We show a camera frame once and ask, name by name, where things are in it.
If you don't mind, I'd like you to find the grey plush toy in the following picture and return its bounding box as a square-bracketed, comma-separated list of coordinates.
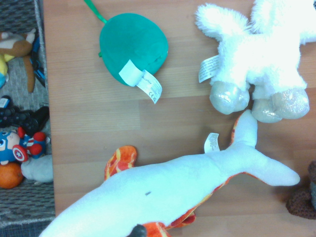
[21, 154, 54, 184]

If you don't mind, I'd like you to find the crochet doll with grey cap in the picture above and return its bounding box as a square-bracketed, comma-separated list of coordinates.
[285, 160, 316, 220]

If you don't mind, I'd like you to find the brown and yellow plush toy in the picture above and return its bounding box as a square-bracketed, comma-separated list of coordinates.
[0, 28, 38, 93]

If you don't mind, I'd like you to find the grey woven basket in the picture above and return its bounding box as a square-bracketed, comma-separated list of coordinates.
[0, 0, 56, 229]

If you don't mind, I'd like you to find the green round plush toy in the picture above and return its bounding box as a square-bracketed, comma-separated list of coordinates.
[83, 0, 169, 105]

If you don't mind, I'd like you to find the blue toy car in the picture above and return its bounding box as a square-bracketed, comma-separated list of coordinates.
[29, 36, 47, 88]

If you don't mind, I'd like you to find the black game controller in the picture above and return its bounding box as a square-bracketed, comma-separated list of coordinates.
[0, 95, 50, 136]

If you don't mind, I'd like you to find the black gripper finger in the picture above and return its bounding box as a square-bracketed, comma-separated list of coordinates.
[130, 224, 148, 237]

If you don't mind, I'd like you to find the white unicorn plush toy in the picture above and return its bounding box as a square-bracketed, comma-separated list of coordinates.
[195, 0, 316, 123]

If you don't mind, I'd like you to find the Captain America plush figure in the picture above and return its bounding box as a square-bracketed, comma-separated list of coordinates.
[0, 127, 47, 166]

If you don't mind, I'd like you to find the orange fruit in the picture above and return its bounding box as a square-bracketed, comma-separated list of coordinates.
[0, 162, 25, 190]

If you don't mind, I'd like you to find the orange and white whale plush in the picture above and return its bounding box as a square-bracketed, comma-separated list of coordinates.
[39, 109, 301, 237]

